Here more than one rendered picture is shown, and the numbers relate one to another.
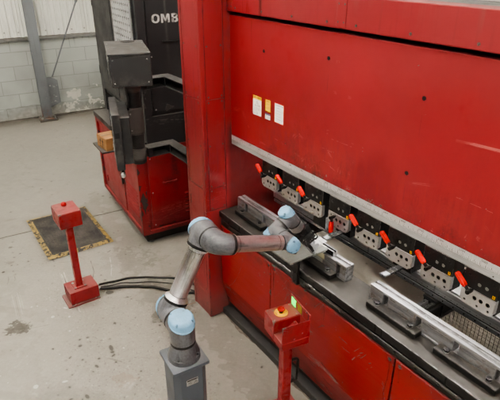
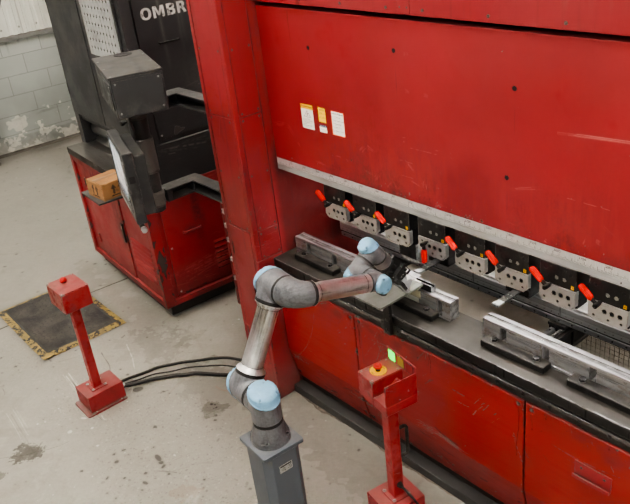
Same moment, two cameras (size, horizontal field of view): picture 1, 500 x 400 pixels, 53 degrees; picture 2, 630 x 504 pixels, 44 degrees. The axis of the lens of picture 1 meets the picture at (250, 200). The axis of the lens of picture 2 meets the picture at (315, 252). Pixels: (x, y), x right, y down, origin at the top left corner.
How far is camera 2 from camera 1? 0.60 m
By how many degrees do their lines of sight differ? 3
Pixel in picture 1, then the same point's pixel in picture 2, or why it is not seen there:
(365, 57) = (438, 46)
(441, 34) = (523, 14)
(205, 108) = (240, 128)
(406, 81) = (491, 70)
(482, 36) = (569, 13)
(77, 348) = (113, 464)
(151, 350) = (212, 452)
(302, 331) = (408, 388)
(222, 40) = (250, 38)
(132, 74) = (141, 98)
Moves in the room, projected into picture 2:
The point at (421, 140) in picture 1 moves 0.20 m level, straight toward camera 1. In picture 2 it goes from (517, 137) to (517, 159)
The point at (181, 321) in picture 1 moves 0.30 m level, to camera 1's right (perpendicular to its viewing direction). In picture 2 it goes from (263, 394) to (345, 381)
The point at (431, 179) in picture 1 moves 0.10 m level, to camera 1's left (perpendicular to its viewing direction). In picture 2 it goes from (536, 181) to (507, 185)
